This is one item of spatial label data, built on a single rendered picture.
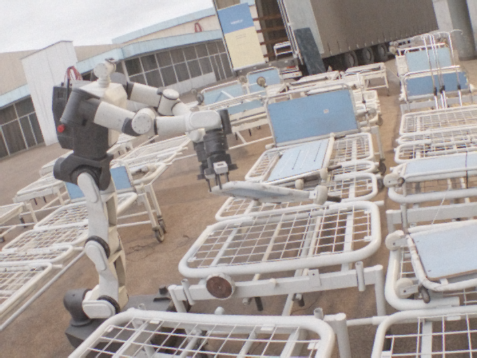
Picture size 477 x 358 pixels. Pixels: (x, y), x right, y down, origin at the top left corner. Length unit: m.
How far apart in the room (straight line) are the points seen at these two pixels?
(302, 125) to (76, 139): 2.10
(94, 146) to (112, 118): 0.25
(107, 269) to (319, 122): 2.11
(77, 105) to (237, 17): 11.43
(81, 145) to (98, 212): 0.33
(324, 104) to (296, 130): 0.33
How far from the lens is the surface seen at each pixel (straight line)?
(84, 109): 1.63
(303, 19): 12.02
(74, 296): 2.40
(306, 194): 1.42
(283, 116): 3.47
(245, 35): 12.82
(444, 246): 1.46
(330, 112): 3.42
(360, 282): 1.61
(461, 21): 12.61
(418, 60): 6.54
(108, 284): 2.18
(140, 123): 1.58
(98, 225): 2.02
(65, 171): 2.00
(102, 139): 1.81
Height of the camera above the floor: 1.28
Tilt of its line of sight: 16 degrees down
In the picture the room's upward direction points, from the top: 16 degrees counter-clockwise
